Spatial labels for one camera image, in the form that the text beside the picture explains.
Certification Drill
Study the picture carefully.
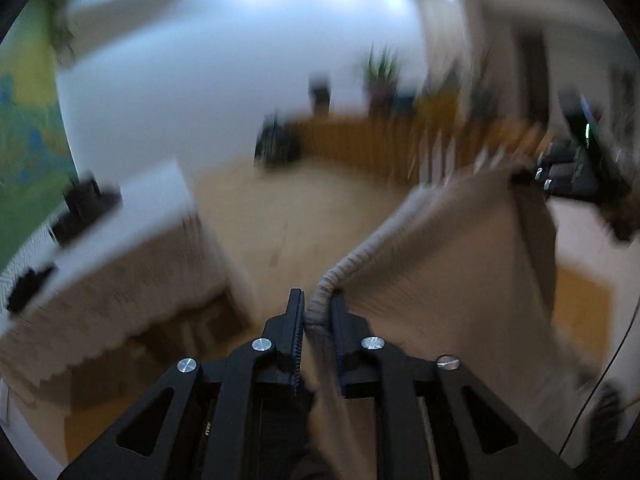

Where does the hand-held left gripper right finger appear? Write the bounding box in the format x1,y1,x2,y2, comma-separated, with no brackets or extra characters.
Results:
330,292,581,480

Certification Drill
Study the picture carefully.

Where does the white ribbed knit sweater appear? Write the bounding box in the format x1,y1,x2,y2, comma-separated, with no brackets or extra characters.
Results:
300,162,601,480

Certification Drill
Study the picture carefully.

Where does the green potted plant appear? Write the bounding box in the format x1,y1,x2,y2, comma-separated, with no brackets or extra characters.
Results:
361,44,402,117

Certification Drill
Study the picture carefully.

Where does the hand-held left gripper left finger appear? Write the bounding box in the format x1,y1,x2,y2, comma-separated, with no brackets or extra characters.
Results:
57,287,313,480

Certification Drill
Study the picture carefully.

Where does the wooden slat fence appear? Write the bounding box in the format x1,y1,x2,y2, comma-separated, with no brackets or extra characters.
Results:
290,114,556,187

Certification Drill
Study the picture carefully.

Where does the black box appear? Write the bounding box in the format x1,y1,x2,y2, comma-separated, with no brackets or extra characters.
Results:
308,74,333,112

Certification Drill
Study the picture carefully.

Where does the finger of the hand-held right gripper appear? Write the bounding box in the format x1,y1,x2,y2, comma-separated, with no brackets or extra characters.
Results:
509,166,602,201
536,141,590,174

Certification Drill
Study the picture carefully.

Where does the black bag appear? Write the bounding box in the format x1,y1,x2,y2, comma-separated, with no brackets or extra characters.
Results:
254,111,304,165

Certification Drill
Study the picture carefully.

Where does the black cable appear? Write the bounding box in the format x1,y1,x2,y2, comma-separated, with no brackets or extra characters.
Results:
559,310,632,457

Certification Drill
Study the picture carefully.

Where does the green landscape wall painting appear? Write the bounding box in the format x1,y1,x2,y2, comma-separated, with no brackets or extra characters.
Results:
0,0,80,273

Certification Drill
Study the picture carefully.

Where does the black device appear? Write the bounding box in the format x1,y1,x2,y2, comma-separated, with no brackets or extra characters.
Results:
7,264,59,314
49,174,124,247

